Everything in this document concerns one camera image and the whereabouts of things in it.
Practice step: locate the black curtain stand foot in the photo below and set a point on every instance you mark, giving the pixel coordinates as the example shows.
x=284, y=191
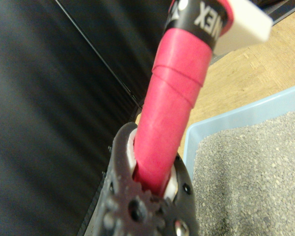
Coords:
x=285, y=9

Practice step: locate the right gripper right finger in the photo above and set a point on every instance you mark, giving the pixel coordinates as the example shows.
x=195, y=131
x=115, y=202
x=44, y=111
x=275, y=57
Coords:
x=185, y=204

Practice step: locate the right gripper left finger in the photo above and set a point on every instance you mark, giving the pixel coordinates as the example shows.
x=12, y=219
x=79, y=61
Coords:
x=118, y=196

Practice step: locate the black curtain stand pole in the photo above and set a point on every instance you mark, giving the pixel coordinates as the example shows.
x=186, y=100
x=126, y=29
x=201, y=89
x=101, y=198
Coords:
x=98, y=51

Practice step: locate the blue litter tray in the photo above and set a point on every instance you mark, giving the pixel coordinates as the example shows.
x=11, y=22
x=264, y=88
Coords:
x=248, y=172

